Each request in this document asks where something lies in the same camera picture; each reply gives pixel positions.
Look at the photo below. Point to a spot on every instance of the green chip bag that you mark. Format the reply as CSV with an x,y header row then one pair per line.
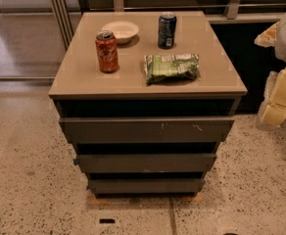
x,y
179,66

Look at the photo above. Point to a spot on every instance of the white bowl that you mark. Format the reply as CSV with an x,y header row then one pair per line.
x,y
123,31

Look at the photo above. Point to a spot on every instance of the grey drawer cabinet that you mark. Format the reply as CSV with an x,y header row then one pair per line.
x,y
81,90

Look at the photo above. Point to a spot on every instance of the dark blue soda can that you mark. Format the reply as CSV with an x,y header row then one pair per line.
x,y
166,32

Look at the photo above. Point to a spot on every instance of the grey bottom drawer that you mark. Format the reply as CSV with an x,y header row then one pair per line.
x,y
144,186

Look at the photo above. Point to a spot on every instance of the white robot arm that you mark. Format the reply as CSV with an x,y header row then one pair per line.
x,y
280,54

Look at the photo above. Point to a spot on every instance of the grey top drawer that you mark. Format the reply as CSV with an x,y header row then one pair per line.
x,y
103,130

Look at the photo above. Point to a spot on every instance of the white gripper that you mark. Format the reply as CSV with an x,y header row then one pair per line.
x,y
276,82

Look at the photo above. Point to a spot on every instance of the orange soda can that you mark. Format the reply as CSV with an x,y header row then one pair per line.
x,y
107,52

